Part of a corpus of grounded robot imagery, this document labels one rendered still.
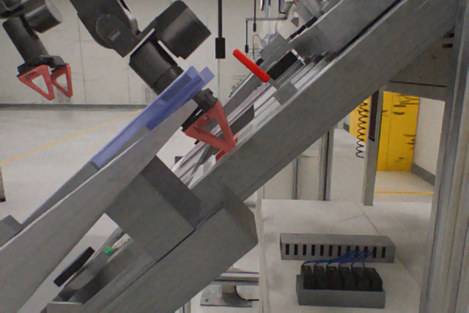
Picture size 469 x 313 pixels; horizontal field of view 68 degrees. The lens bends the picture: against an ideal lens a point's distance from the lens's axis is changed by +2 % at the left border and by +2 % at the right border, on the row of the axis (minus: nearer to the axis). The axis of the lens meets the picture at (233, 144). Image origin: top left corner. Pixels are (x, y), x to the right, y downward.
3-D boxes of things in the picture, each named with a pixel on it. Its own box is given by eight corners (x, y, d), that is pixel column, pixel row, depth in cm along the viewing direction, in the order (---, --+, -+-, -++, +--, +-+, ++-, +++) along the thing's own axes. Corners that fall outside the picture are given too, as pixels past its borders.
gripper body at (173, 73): (216, 95, 59) (185, 62, 58) (209, 101, 49) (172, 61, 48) (189, 120, 60) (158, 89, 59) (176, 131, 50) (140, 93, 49)
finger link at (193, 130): (248, 130, 59) (211, 89, 58) (248, 138, 52) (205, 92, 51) (220, 156, 60) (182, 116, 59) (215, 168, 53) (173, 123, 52)
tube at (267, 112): (109, 258, 60) (104, 253, 60) (112, 253, 62) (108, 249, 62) (341, 53, 51) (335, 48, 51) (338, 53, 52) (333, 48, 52)
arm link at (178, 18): (104, 24, 55) (90, 27, 47) (154, -30, 53) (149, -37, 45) (161, 80, 59) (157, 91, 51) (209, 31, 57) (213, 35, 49)
